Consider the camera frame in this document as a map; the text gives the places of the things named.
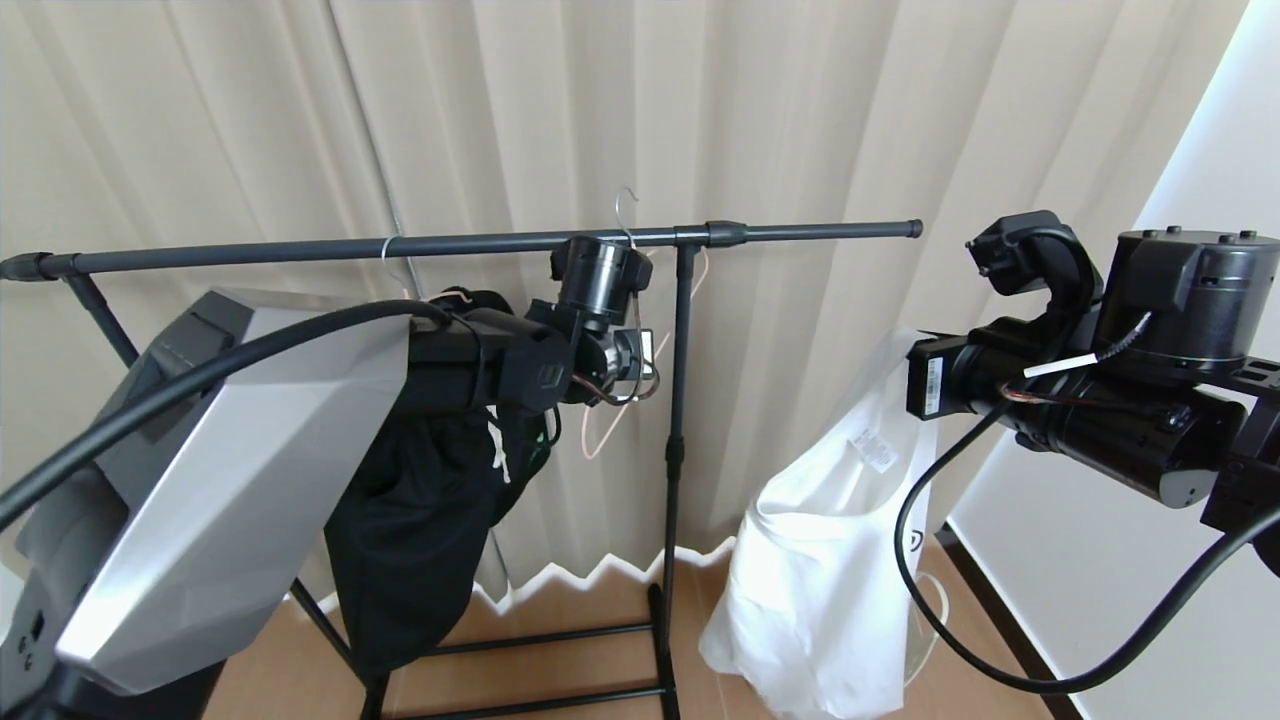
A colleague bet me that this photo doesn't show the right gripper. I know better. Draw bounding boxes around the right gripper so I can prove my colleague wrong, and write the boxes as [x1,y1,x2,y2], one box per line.
[904,316,1248,508]

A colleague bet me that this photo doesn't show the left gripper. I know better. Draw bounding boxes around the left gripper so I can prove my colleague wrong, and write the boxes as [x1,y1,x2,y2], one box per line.
[578,326,663,404]

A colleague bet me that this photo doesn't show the pink clothes hanger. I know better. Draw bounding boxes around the pink clothes hanger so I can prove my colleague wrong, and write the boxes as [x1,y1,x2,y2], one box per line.
[381,236,471,303]
[579,187,712,462]

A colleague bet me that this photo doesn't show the black shorts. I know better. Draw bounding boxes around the black shorts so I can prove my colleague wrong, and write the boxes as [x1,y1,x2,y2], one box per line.
[324,289,557,683]

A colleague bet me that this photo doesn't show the white garment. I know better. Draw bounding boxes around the white garment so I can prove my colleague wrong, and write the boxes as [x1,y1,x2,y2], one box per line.
[697,327,947,720]

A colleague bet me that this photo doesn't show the white laundry basket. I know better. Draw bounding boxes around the white laundry basket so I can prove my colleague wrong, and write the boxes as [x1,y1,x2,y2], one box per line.
[880,568,952,703]

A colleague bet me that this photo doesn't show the black clothes rack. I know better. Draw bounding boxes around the black clothes rack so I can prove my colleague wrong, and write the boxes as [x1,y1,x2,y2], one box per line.
[0,219,924,720]

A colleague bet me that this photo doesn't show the beige curtain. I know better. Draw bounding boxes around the beige curtain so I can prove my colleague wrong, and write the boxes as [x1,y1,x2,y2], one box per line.
[0,0,1252,623]

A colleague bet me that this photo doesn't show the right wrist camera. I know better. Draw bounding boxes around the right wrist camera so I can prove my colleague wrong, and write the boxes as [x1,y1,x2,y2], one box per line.
[964,209,1107,342]

